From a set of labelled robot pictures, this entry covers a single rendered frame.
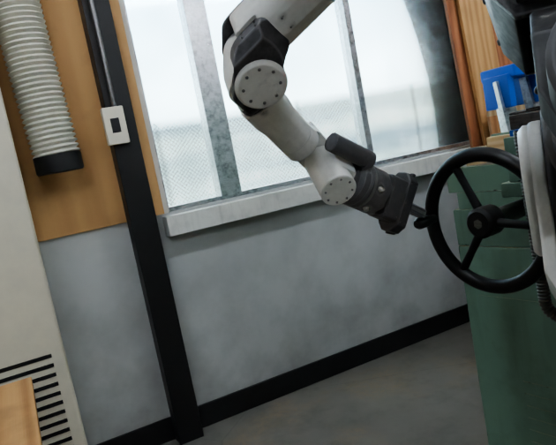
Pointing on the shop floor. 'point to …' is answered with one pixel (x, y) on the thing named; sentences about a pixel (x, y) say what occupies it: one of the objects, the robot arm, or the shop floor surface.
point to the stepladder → (507, 92)
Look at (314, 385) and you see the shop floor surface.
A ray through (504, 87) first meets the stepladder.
